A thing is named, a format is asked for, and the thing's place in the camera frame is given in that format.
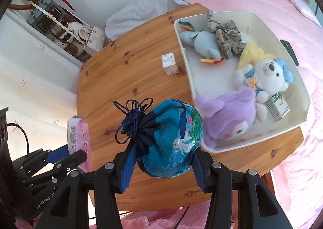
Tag round wooden table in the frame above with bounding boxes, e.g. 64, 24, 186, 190
14, 0, 323, 229

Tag blue drawstring pouch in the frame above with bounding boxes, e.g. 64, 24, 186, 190
113, 97, 204, 178

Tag yellow plush toy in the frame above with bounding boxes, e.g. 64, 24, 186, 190
237, 41, 278, 69

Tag green and white box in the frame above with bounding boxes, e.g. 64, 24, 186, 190
264, 91, 290, 122

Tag blue rainbow pony plush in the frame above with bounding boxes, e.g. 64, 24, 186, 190
179, 20, 225, 65

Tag black phone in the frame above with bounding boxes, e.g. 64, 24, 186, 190
280, 40, 299, 66

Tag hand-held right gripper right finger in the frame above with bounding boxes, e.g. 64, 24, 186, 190
192, 150, 293, 229

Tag white cloth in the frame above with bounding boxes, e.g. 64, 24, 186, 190
105, 0, 190, 42

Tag fluffy white and brown bag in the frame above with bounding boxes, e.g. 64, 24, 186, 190
50, 22, 85, 58

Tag white teddy bear blue bow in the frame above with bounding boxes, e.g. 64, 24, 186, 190
233, 58, 294, 122

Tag purple plush toy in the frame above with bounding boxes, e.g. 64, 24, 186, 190
194, 87, 258, 147

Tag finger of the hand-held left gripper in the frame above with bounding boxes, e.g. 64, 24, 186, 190
52, 149, 89, 176
26, 143, 70, 166

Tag plaid fabric bow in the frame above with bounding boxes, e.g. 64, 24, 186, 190
207, 10, 246, 59

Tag blue and brown handbag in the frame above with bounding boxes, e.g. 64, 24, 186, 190
27, 0, 66, 35

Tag white handbag rope handles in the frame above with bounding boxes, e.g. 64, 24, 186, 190
78, 25, 105, 55

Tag small white cardboard box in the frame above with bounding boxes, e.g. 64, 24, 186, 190
161, 53, 179, 76

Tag pink plastic packet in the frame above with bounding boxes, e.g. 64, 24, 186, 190
67, 115, 92, 172

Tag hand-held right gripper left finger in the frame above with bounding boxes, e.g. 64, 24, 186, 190
38, 143, 140, 229

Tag black cable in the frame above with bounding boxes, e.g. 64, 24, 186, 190
6, 123, 30, 155
174, 205, 190, 229

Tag white plastic storage bin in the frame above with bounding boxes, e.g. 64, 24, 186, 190
174, 11, 312, 154

